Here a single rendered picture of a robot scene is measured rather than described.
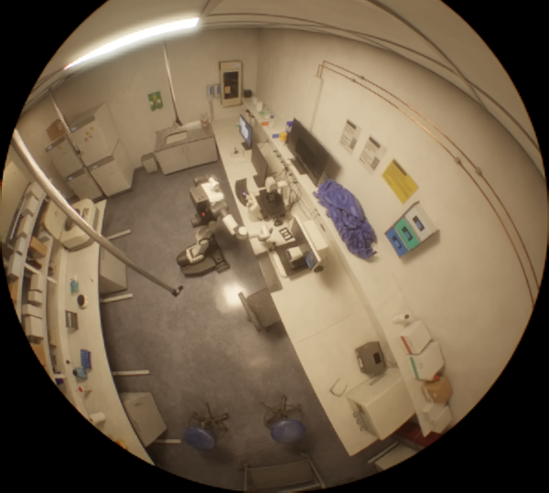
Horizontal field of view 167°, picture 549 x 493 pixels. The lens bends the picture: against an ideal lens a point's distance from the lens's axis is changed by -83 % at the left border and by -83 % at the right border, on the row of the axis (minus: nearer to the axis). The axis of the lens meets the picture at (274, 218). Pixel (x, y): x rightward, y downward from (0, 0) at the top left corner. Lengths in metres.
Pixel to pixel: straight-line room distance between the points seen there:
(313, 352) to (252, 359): 0.96
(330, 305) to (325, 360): 0.59
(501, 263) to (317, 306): 1.64
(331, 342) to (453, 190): 1.66
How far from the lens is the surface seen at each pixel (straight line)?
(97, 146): 3.89
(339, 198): 1.75
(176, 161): 3.99
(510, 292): 1.48
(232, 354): 2.67
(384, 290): 1.74
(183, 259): 2.61
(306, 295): 1.96
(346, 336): 2.08
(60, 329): 2.88
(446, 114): 1.32
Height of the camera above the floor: 2.62
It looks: 56 degrees down
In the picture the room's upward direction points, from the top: 9 degrees clockwise
